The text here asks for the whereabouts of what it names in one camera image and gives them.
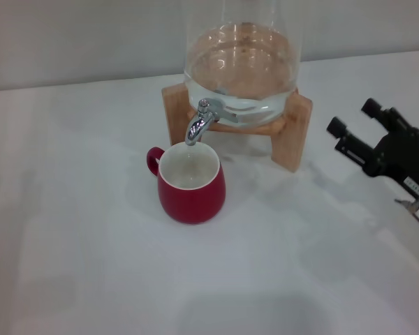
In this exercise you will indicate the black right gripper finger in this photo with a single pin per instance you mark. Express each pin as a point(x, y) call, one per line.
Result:
point(352, 148)
point(387, 118)

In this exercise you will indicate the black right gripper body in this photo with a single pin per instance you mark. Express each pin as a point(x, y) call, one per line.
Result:
point(401, 157)

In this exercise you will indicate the chrome faucet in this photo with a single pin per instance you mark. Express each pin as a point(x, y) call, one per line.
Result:
point(199, 123)

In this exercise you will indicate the red ceramic cup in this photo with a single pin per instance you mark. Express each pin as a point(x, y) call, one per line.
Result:
point(192, 206)

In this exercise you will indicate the glass water dispenser jar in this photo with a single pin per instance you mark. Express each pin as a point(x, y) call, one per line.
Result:
point(241, 63)

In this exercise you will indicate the wooden dispenser stand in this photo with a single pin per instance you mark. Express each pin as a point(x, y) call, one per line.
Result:
point(176, 111)

